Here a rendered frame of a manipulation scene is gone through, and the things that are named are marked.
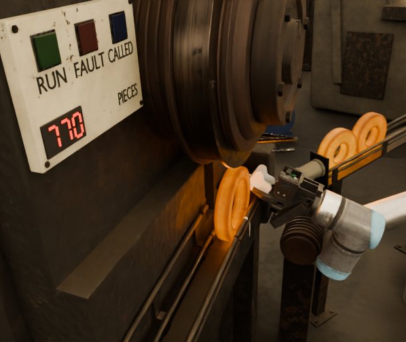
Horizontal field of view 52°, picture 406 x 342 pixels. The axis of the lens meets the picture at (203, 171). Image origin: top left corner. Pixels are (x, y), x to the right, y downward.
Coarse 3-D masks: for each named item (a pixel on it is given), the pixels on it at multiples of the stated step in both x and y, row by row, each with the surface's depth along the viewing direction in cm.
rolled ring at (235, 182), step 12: (228, 168) 98; (240, 168) 98; (228, 180) 94; (240, 180) 98; (228, 192) 93; (240, 192) 106; (216, 204) 93; (228, 204) 92; (240, 204) 107; (216, 216) 94; (228, 216) 93; (240, 216) 106; (216, 228) 95; (228, 228) 95; (228, 240) 98
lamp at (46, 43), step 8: (40, 40) 48; (48, 40) 49; (56, 40) 50; (40, 48) 48; (48, 48) 49; (56, 48) 50; (40, 56) 48; (48, 56) 49; (56, 56) 50; (40, 64) 48; (48, 64) 49
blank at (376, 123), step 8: (360, 120) 137; (368, 120) 135; (376, 120) 138; (384, 120) 140; (360, 128) 135; (368, 128) 137; (376, 128) 140; (384, 128) 142; (360, 136) 136; (376, 136) 142; (384, 136) 144; (360, 144) 138; (368, 144) 142; (368, 152) 142
